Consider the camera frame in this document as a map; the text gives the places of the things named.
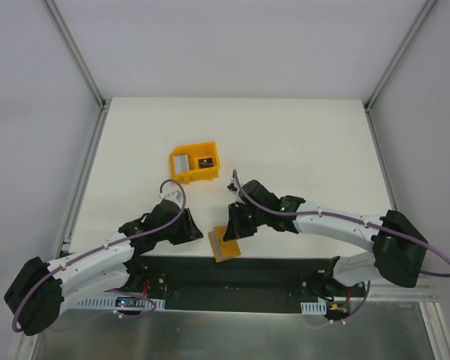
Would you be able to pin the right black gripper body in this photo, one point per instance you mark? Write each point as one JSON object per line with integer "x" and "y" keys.
{"x": 236, "y": 220}

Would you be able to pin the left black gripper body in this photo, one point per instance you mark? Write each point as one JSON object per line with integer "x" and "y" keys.
{"x": 189, "y": 223}

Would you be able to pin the orange leather card holder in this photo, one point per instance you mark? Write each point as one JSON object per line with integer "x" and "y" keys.
{"x": 223, "y": 250}

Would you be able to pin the yellow plastic bin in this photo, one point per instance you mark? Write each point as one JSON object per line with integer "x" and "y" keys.
{"x": 195, "y": 152}

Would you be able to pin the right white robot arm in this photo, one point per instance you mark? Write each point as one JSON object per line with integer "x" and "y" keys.
{"x": 392, "y": 248}

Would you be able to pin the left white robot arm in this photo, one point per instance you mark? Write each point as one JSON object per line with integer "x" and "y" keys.
{"x": 42, "y": 291}

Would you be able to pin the grey credit card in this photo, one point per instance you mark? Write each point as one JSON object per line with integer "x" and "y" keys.
{"x": 181, "y": 163}

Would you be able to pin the black credit card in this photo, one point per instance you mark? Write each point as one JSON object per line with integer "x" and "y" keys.
{"x": 206, "y": 163}

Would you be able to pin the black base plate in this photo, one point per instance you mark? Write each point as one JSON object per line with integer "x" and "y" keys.
{"x": 277, "y": 286}

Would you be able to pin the left white cable duct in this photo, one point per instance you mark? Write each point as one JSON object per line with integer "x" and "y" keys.
{"x": 119, "y": 302}

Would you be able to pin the white cable duct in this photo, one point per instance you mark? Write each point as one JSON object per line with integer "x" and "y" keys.
{"x": 119, "y": 302}
{"x": 314, "y": 308}

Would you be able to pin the right white cable duct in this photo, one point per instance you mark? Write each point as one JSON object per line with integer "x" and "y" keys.
{"x": 314, "y": 308}

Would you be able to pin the right aluminium rail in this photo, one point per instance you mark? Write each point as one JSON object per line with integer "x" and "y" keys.
{"x": 384, "y": 291}

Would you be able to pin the left aluminium frame post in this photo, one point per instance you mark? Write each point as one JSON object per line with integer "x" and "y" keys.
{"x": 74, "y": 52}

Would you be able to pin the aluminium frame post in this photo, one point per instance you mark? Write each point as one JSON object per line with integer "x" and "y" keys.
{"x": 74, "y": 52}
{"x": 399, "y": 54}

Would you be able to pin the right aluminium frame post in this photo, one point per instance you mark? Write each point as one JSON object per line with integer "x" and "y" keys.
{"x": 399, "y": 54}

